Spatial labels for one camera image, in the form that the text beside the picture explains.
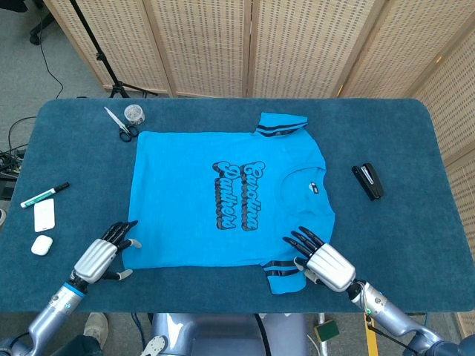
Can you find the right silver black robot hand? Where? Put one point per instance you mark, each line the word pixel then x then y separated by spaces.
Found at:
pixel 330 265

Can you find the white perforated bracket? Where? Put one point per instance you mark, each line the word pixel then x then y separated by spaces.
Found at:
pixel 156 345

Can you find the green white marker pen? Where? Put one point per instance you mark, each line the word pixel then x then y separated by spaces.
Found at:
pixel 41 196

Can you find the white earbuds case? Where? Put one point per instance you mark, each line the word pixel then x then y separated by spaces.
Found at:
pixel 41 246

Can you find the black office chair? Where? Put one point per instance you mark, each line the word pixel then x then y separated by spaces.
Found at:
pixel 35 37

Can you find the white sneaker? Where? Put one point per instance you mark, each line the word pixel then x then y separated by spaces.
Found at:
pixel 96 324

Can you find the blue-grey robot torso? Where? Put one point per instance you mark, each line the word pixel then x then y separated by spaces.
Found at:
pixel 222 337

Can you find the black tripod stand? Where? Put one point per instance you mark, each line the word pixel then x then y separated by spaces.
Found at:
pixel 100 57

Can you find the clear jar of clips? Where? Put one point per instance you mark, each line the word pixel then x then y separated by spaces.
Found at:
pixel 134 114

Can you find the green yellow sponge block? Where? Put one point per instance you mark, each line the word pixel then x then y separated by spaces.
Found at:
pixel 326 331

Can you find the dark blue table cover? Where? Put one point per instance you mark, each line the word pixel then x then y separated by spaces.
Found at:
pixel 389 130

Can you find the bright blue printed T-shirt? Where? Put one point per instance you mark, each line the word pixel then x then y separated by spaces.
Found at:
pixel 178 207

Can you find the dark trouser leg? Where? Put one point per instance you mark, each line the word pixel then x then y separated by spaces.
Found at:
pixel 85 346

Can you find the black stapler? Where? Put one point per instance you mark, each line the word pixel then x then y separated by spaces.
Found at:
pixel 371 187

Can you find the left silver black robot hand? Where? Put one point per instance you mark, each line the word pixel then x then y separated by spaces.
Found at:
pixel 94 259

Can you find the flat white card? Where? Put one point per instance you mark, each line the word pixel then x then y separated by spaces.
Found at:
pixel 44 215

